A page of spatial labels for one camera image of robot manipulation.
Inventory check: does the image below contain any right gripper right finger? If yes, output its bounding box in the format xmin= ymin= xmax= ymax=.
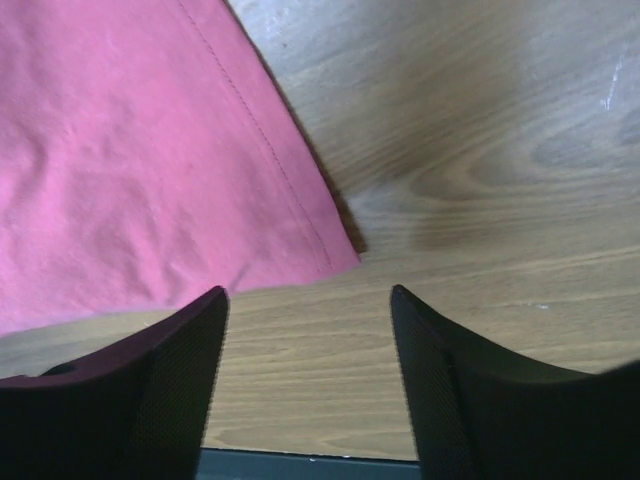
xmin=390 ymin=285 xmax=639 ymax=479

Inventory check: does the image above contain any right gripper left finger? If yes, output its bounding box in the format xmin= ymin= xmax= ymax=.
xmin=1 ymin=287 xmax=229 ymax=479

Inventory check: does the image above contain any pink t-shirt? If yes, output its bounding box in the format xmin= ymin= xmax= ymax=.
xmin=1 ymin=1 xmax=359 ymax=335

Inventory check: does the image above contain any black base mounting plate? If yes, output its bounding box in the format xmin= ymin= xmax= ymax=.
xmin=196 ymin=448 xmax=422 ymax=480

